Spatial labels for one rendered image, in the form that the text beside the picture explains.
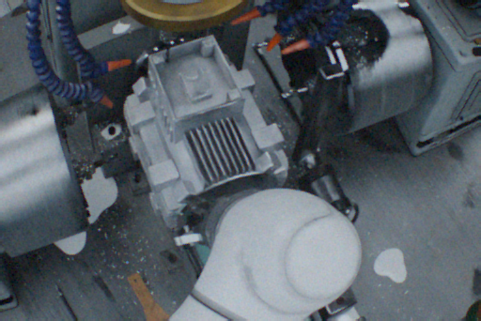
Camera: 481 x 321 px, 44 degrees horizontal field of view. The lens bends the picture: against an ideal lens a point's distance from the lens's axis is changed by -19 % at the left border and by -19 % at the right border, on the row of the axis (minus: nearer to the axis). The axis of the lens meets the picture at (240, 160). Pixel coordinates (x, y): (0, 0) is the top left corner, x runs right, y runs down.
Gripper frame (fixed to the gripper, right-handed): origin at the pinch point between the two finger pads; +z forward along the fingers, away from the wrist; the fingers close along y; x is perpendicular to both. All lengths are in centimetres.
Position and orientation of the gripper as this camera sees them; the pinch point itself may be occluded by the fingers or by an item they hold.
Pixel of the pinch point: (199, 210)
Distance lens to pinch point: 93.8
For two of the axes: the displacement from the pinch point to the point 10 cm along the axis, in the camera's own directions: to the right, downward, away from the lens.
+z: -2.8, -0.4, 9.6
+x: 3.1, 9.4, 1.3
